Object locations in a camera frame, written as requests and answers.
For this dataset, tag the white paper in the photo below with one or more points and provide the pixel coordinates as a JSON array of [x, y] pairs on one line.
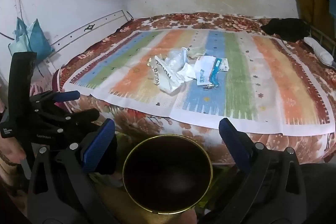
[[188, 73]]

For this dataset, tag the dark bin with gold rim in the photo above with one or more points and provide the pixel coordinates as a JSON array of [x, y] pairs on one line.
[[168, 174]]

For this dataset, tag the metal bed rail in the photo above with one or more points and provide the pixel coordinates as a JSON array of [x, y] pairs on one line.
[[324, 37]]

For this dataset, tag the clear plastic wrapper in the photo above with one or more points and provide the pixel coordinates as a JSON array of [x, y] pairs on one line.
[[174, 60], [150, 64]]

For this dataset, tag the brown floral blanket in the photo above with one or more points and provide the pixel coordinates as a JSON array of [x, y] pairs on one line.
[[147, 124]]

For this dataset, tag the white plastic strip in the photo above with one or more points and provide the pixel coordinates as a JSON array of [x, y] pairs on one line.
[[184, 54]]

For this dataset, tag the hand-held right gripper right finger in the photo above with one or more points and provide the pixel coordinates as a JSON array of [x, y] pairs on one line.
[[235, 144]]

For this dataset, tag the striped colourful mat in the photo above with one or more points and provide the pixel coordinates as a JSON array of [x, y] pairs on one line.
[[236, 98]]

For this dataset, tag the small dark metal item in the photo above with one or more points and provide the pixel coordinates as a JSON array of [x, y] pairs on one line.
[[209, 86]]

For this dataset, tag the black cloth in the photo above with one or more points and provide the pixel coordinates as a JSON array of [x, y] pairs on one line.
[[287, 28]]

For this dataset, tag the person's left hand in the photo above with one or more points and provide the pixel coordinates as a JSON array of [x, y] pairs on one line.
[[10, 151]]

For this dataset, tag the white package with blue print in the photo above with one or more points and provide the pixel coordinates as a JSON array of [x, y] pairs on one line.
[[203, 69]]

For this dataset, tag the white printed plastic bag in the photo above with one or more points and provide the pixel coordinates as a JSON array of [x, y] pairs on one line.
[[164, 77]]

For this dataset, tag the white headboard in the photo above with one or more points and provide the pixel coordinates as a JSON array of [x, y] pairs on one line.
[[86, 29]]

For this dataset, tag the white rolled cloth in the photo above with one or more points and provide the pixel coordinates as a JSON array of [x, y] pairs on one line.
[[320, 52]]

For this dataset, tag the blue packet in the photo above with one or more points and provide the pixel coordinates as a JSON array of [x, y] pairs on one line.
[[214, 74]]

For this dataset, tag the yellowish clear wrapper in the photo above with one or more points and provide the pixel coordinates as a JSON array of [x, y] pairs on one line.
[[197, 52]]

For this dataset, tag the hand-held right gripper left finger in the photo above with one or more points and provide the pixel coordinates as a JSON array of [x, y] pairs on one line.
[[98, 146]]

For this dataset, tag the teal bag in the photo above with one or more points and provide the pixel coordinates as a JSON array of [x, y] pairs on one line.
[[34, 40]]

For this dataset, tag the small white box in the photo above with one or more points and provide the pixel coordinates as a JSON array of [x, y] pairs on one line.
[[223, 64]]

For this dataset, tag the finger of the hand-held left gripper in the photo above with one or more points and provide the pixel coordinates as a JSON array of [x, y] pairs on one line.
[[67, 96], [78, 116]]

